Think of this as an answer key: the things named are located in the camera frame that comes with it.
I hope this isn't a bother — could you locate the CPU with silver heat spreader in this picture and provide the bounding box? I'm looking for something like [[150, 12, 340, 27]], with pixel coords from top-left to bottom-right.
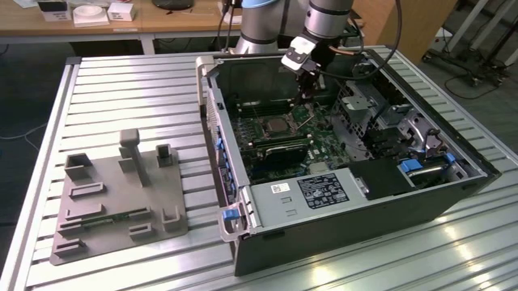
[[268, 118, 291, 132]]

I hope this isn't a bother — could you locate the black RAM slot bank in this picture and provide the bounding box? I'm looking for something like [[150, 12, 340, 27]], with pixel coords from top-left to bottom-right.
[[241, 138, 311, 151], [236, 101, 292, 118]]

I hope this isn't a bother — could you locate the grey metal drive cage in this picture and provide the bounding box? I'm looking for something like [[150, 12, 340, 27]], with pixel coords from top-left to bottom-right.
[[335, 60, 409, 161]]

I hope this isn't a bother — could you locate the green motherboard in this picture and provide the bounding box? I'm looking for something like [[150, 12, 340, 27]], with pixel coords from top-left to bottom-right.
[[232, 98, 351, 186]]

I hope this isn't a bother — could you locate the black graphics card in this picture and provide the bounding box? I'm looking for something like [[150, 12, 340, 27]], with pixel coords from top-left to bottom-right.
[[253, 144, 311, 182]]

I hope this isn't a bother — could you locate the small silver heatsink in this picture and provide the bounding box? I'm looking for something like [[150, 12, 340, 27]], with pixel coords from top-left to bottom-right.
[[309, 162, 335, 175]]

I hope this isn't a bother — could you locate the brown wooden cabinet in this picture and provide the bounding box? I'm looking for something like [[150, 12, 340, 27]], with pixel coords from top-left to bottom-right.
[[361, 0, 460, 48]]

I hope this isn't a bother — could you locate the black plastic shroud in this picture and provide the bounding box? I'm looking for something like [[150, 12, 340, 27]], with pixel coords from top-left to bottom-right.
[[348, 159, 417, 201]]

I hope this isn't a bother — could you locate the blue disk carrier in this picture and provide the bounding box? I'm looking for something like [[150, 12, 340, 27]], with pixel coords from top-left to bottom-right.
[[397, 159, 424, 176]]

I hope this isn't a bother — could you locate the wooden desk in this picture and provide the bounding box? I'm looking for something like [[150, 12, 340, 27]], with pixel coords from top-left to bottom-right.
[[0, 0, 367, 55]]

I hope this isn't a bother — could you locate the grey power supply unit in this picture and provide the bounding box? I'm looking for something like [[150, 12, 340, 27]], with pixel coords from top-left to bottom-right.
[[245, 168, 371, 230]]

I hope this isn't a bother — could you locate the white metal equipment stand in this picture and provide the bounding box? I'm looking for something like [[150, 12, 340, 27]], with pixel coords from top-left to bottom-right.
[[420, 0, 518, 89]]

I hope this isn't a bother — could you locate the black round object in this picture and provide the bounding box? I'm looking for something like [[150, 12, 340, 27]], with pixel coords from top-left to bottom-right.
[[150, 0, 194, 9]]

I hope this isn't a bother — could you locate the white cardboard box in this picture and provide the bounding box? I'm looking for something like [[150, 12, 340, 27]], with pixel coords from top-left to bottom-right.
[[106, 2, 136, 22]]

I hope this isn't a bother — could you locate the black open PC case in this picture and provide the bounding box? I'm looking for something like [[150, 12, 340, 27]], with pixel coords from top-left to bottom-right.
[[194, 47, 504, 277]]

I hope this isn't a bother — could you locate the grey parts rack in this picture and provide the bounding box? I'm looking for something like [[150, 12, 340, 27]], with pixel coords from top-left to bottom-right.
[[48, 129, 190, 267]]

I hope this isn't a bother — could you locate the white box with black top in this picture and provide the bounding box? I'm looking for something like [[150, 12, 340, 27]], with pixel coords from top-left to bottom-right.
[[37, 0, 69, 22]]

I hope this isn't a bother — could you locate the green RAM stick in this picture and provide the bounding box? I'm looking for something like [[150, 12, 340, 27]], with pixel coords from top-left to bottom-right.
[[80, 212, 134, 228]]

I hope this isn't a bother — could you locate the black motherboard power wire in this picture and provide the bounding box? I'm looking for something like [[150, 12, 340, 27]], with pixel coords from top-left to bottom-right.
[[315, 71, 344, 102]]

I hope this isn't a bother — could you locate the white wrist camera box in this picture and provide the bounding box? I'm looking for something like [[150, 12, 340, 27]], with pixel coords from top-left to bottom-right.
[[280, 36, 320, 72]]

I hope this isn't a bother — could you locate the black hanging cable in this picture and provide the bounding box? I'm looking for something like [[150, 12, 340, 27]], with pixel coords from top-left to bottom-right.
[[216, 0, 243, 52]]

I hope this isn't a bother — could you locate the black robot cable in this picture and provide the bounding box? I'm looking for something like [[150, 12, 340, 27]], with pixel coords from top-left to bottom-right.
[[319, 0, 405, 82]]

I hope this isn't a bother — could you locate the coloured wire bundle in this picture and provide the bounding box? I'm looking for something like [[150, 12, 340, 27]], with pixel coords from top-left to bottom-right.
[[420, 127, 445, 160]]

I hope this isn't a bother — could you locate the white floor cable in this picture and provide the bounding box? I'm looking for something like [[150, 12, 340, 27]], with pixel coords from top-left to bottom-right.
[[0, 121, 45, 143]]

